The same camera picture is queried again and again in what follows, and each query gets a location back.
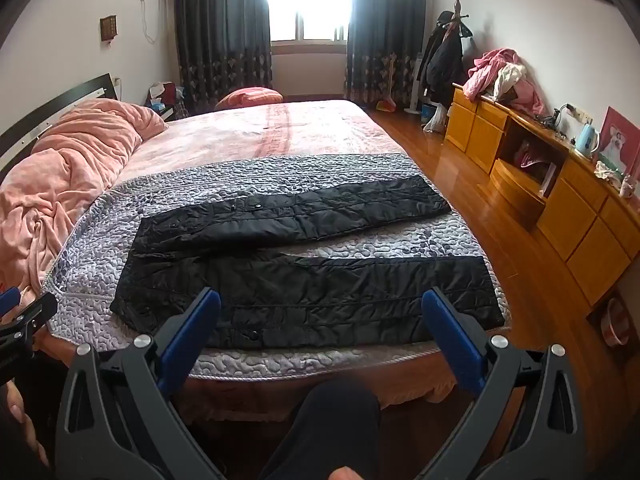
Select light blue kettle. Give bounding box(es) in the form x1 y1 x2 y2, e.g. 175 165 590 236
574 122 601 159

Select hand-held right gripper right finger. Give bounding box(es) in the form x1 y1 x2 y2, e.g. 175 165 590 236
415 287 586 480

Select pink clothes pile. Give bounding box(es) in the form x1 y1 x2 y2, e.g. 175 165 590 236
462 48 547 117

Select broom with dustpan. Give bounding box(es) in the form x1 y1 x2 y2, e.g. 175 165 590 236
375 55 401 113

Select black quilted pants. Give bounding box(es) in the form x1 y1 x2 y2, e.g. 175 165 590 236
109 176 506 350

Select white tower fan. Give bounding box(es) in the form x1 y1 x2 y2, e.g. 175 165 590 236
409 52 427 113

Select pink cloth in dresser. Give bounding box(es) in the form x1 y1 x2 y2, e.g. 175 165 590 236
515 139 544 169

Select white wall cord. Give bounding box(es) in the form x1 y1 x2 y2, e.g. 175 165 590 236
140 0 157 45

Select dark patterned curtain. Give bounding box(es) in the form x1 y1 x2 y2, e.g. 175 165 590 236
345 0 436 106
172 0 273 106

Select person's leg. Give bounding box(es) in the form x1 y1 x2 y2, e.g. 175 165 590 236
257 377 383 480

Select pink basin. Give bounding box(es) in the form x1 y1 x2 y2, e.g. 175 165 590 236
599 297 634 347

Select dark hanging coats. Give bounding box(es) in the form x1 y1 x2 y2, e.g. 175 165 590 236
417 10 466 108

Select pink bed sheet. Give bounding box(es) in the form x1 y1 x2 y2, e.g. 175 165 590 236
112 99 406 191

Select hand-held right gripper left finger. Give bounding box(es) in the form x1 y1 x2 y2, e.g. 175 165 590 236
55 287 226 480

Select wooden coat stand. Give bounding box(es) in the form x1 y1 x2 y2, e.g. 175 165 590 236
451 0 473 38

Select pink fleece blanket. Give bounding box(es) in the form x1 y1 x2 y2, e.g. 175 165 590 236
0 99 168 293

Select red pillow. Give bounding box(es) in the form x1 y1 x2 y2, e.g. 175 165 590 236
216 87 283 109

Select person's left hand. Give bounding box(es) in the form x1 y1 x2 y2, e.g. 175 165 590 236
2 386 50 467

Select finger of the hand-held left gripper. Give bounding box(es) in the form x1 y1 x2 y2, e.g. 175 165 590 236
0 292 58 361
0 286 22 318

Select orange wooden dresser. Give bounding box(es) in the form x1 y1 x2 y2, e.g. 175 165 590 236
444 82 640 307

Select pink photo frame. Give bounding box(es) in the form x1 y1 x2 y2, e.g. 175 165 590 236
597 106 640 174

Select grey quilted bedspread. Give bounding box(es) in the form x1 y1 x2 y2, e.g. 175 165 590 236
40 152 513 381

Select cream white garment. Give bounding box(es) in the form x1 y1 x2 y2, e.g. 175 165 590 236
492 62 527 102

